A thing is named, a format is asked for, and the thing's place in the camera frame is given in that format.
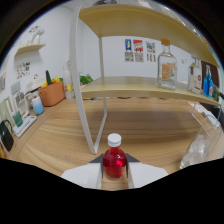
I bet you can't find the red liquid bottle white cap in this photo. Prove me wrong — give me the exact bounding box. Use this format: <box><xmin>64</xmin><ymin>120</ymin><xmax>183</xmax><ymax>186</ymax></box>
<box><xmin>102</xmin><ymin>132</ymin><xmax>128</xmax><ymax>180</ymax></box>

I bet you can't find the brown door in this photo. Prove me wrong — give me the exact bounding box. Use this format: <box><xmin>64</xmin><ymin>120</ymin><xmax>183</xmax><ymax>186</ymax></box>
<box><xmin>200</xmin><ymin>60</ymin><xmax>221</xmax><ymax>88</ymax></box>

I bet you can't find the teal cup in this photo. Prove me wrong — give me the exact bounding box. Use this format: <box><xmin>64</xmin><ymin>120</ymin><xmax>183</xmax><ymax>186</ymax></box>
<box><xmin>12</xmin><ymin>111</ymin><xmax>24</xmax><ymax>128</ymax></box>

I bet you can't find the white wall shelf figure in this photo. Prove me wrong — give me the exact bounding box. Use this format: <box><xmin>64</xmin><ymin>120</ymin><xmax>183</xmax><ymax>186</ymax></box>
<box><xmin>28</xmin><ymin>26</ymin><xmax>45</xmax><ymax>46</ymax></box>

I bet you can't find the black jug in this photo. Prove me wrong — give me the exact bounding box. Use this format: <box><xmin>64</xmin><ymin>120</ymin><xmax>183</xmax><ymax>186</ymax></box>
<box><xmin>0</xmin><ymin>119</ymin><xmax>15</xmax><ymax>153</ymax></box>

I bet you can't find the two-tier wooden shelf rack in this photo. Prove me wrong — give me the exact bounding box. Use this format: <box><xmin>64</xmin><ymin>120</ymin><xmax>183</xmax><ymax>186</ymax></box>
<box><xmin>68</xmin><ymin>3</ymin><xmax>222</xmax><ymax>155</ymax></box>

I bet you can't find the green bottle black cap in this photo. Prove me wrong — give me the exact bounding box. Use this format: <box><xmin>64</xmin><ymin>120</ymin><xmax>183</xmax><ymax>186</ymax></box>
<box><xmin>211</xmin><ymin>84</ymin><xmax>222</xmax><ymax>103</ymax></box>

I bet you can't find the blue liquid bottle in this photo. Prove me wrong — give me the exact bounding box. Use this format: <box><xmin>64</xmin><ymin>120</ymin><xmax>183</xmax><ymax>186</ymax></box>
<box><xmin>202</xmin><ymin>64</ymin><xmax>214</xmax><ymax>98</ymax></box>

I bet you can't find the clear bottle orange cap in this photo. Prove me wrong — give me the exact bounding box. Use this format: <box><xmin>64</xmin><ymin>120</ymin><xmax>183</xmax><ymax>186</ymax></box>
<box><xmin>156</xmin><ymin>38</ymin><xmax>178</xmax><ymax>91</ymax></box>

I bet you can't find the red wall poster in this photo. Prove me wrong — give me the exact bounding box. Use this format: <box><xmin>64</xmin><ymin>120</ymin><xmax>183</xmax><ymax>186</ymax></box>
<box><xmin>133</xmin><ymin>39</ymin><xmax>145</xmax><ymax>63</ymax></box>

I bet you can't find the white tray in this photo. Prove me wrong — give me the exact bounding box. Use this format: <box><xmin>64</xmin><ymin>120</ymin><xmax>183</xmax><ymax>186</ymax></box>
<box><xmin>12</xmin><ymin>114</ymin><xmax>38</xmax><ymax>138</ymax></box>

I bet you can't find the wooden wall shelf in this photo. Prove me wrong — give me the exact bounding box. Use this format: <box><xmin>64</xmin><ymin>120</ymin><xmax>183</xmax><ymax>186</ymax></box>
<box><xmin>13</xmin><ymin>43</ymin><xmax>47</xmax><ymax>58</ymax></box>

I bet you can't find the white bottle yellow label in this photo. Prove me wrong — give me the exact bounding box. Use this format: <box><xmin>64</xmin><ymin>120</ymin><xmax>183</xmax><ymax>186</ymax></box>
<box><xmin>63</xmin><ymin>69</ymin><xmax>75</xmax><ymax>100</ymax></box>

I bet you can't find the green plant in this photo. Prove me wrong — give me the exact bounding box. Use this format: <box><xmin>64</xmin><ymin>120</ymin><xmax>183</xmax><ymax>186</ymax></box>
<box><xmin>79</xmin><ymin>73</ymin><xmax>94</xmax><ymax>87</ymax></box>

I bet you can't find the clear glass with ice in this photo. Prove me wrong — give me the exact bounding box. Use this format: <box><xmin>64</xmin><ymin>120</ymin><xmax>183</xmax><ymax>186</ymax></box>
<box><xmin>179</xmin><ymin>104</ymin><xmax>224</xmax><ymax>170</ymax></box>

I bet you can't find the blue wall poster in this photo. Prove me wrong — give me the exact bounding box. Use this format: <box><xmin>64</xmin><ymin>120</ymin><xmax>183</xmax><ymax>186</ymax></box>
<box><xmin>124</xmin><ymin>38</ymin><xmax>133</xmax><ymax>63</ymax></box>

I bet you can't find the multicolour wall poster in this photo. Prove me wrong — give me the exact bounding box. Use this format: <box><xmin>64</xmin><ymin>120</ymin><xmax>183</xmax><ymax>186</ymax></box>
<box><xmin>145</xmin><ymin>41</ymin><xmax>157</xmax><ymax>63</ymax></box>

